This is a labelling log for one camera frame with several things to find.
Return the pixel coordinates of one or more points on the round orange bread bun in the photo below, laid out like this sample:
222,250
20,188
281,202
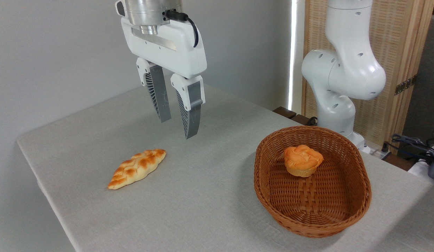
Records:
302,161

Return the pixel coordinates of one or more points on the braided golden bread loaf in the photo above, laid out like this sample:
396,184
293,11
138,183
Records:
136,168

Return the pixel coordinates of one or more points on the dark wooden furniture piece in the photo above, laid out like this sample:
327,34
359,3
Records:
285,112

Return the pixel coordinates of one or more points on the metal screen hinge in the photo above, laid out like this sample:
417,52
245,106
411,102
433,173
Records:
405,85

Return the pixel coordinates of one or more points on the grey tablecloth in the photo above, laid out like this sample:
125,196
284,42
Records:
210,182

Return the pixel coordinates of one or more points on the wooden folding screen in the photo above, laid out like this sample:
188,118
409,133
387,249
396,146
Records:
395,35

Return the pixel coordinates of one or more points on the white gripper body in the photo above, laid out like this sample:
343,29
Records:
176,52

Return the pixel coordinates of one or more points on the brown wicker oval basket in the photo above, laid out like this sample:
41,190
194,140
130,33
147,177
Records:
307,199

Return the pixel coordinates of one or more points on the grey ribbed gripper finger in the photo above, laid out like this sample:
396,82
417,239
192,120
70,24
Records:
193,115
159,94

